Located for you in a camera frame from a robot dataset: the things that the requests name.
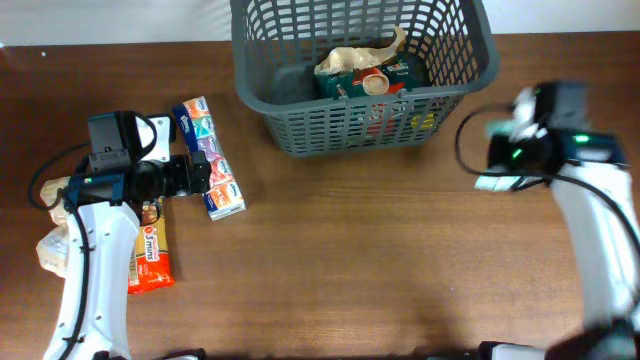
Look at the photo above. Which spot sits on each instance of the dark grey plastic basket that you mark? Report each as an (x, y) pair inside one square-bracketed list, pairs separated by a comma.
[(449, 50)]

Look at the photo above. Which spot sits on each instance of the San Remo spaghetti packet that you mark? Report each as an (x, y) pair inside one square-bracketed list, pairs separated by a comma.
[(149, 267)]

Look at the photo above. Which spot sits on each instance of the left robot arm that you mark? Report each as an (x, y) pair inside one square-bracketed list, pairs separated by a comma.
[(105, 215)]

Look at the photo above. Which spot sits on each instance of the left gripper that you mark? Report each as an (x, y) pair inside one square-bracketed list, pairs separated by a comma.
[(184, 184)]

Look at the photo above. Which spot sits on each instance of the green Nescafe coffee bag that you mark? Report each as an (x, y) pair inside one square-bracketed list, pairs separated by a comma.
[(401, 73)]

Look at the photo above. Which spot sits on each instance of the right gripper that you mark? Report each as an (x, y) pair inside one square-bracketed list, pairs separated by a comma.
[(496, 145)]

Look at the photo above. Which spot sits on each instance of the beige paper pouch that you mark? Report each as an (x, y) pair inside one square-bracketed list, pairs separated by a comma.
[(347, 59)]

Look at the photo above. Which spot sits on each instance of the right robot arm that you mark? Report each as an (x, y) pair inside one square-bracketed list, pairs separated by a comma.
[(587, 175)]

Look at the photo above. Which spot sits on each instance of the Kleenex tissue multipack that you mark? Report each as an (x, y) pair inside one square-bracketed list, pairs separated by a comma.
[(223, 196)]

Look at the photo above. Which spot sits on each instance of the small teal white packet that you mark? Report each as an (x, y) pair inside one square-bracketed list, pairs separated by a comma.
[(496, 130)]

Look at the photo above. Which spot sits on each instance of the clear plastic pouch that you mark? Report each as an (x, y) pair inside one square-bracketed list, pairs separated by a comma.
[(53, 249)]

